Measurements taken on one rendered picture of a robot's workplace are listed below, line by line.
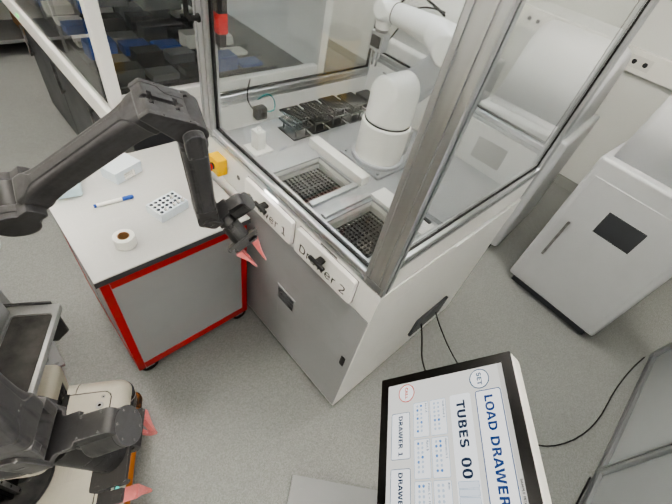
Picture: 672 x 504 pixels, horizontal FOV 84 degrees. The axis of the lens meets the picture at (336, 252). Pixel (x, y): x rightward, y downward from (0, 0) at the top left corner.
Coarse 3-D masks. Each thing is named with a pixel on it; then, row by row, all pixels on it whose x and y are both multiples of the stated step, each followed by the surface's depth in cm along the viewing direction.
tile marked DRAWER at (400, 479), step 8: (392, 472) 75; (400, 472) 74; (408, 472) 73; (392, 480) 74; (400, 480) 73; (408, 480) 72; (392, 488) 73; (400, 488) 72; (408, 488) 71; (392, 496) 72; (400, 496) 71; (408, 496) 70
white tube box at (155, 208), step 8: (160, 200) 143; (168, 200) 143; (184, 200) 144; (152, 208) 138; (160, 208) 139; (168, 208) 140; (176, 208) 141; (184, 208) 145; (160, 216) 137; (168, 216) 140
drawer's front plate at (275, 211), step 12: (252, 180) 139; (252, 192) 139; (264, 192) 135; (276, 204) 132; (264, 216) 140; (276, 216) 133; (288, 216) 129; (276, 228) 137; (288, 228) 130; (288, 240) 134
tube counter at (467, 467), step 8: (464, 456) 68; (472, 456) 67; (456, 464) 68; (464, 464) 67; (472, 464) 66; (456, 472) 67; (464, 472) 66; (472, 472) 65; (464, 480) 65; (472, 480) 65; (480, 480) 64; (464, 488) 65; (472, 488) 64; (480, 488) 63; (464, 496) 64; (472, 496) 63; (480, 496) 62
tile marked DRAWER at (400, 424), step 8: (392, 416) 83; (400, 416) 81; (408, 416) 80; (392, 424) 81; (400, 424) 80; (408, 424) 79; (392, 432) 80; (400, 432) 79; (408, 432) 78; (392, 440) 79; (400, 440) 78; (408, 440) 77; (392, 448) 78; (400, 448) 77; (408, 448) 76; (392, 456) 77; (400, 456) 76; (408, 456) 75
